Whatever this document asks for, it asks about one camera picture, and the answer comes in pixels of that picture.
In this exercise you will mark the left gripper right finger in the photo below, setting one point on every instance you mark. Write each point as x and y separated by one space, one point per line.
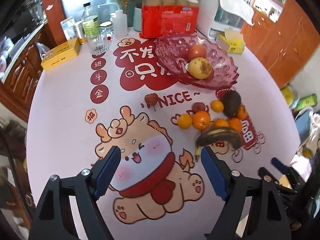
267 218

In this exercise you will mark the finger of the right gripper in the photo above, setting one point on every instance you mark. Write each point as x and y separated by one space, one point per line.
280 166

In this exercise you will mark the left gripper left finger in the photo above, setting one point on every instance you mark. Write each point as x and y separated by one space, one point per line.
53 217

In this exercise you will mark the overripe brown banana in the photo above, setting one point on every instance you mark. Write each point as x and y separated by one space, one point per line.
222 134

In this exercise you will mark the orange mandarin with stem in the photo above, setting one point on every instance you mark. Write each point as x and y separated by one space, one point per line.
241 113

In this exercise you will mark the dark green avocado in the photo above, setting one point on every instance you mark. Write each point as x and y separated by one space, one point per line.
231 101

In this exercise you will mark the small orange kumquat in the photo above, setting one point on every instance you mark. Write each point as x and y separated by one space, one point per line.
217 106

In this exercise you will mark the large orange mandarin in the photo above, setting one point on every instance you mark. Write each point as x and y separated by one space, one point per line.
201 120

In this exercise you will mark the small red fruit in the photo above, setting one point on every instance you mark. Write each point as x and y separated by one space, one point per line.
198 106

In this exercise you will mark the small yellow-orange kumquat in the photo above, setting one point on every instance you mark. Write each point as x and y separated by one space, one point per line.
185 121

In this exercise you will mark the dark red lychee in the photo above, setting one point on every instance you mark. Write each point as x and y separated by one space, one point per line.
151 100

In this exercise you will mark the yellow pear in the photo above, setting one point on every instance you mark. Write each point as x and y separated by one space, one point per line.
200 68

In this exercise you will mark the orange wooden cabinet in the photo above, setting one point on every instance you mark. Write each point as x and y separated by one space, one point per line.
282 37

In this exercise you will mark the yellow tissue pack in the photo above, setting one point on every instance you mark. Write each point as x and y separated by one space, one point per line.
231 41

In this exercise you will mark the printed pink tablecloth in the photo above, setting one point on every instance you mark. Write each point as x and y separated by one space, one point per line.
90 103

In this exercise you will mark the red apple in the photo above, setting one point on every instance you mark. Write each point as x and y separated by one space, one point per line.
195 51

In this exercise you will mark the pink glass fruit bowl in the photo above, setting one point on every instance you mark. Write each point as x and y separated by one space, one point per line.
171 51

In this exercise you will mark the yellow tin box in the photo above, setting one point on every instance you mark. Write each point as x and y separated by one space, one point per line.
60 54

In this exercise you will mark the white countertop appliance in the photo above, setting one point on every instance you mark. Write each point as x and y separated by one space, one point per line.
216 16

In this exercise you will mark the clear drinking glass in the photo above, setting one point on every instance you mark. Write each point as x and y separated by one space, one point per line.
99 43

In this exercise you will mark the metal can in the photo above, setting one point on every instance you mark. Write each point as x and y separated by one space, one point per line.
78 29

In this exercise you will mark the small white box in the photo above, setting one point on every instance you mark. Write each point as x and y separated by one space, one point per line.
67 26

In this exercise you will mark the small glass jar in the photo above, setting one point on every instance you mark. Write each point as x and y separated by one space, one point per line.
108 26

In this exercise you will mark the red drink bottle pack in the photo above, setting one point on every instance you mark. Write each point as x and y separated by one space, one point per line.
162 17

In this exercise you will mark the clear glass bottle green label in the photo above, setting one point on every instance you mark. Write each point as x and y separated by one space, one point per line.
90 21

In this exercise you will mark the white squeeze bottle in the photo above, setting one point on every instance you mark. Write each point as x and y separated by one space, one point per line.
118 19

